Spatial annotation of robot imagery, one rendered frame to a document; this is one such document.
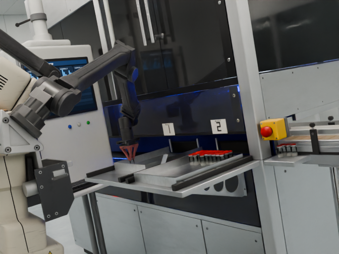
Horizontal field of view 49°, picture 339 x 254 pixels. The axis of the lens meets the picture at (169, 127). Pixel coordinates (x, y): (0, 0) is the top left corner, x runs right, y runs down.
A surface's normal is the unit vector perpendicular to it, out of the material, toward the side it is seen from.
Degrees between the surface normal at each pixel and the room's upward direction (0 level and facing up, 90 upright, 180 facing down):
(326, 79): 90
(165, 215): 90
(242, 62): 90
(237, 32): 90
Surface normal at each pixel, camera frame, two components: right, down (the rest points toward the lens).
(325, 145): -0.76, 0.19
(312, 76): 0.62, -0.04
